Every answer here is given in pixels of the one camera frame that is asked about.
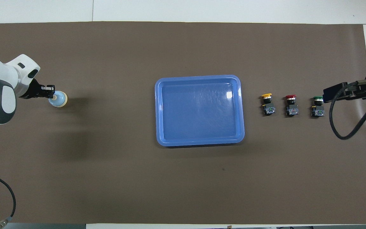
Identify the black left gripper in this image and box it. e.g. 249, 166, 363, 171
20, 78, 56, 100

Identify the light blue desk bell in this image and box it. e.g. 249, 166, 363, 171
48, 91, 68, 108

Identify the green push button switch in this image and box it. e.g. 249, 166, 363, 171
311, 96, 325, 118

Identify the red push button switch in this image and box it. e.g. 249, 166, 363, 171
285, 94, 299, 117

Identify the yellow push button switch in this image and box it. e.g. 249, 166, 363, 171
261, 93, 276, 116

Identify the blue plastic tray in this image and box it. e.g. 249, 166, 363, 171
154, 75, 245, 147

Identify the brown table mat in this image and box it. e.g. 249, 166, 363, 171
0, 21, 366, 225

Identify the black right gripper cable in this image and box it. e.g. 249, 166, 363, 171
329, 81, 366, 141

